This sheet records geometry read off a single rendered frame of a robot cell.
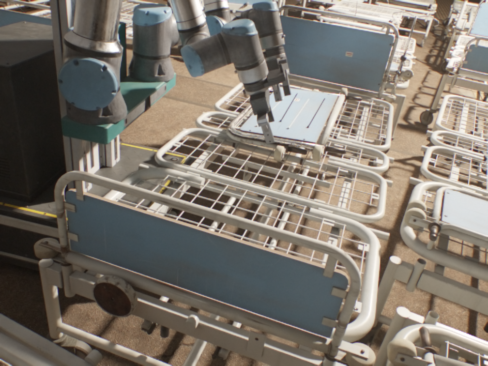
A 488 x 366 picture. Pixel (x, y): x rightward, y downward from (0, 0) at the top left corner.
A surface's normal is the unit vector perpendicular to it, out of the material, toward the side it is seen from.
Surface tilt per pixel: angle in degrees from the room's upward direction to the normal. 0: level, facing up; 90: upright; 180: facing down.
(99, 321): 0
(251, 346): 90
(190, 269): 90
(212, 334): 90
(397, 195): 0
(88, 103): 95
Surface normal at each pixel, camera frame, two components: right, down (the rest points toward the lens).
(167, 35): 0.80, 0.40
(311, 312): -0.33, 0.46
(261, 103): -0.07, 0.61
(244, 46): 0.20, 0.52
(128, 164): 0.11, -0.85
